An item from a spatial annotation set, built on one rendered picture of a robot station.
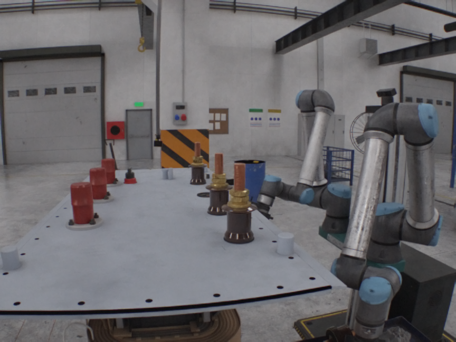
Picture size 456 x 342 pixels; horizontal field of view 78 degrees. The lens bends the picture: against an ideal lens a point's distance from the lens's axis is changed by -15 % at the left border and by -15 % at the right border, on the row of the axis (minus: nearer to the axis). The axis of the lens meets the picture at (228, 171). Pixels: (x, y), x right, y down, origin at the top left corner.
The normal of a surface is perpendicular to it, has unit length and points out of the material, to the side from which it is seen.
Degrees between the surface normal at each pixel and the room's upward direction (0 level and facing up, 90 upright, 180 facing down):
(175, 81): 90
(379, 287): 5
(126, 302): 0
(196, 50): 90
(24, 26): 90
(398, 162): 90
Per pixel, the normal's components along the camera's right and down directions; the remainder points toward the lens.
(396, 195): -0.97, 0.04
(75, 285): 0.00, -0.99
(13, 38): 0.22, 0.15
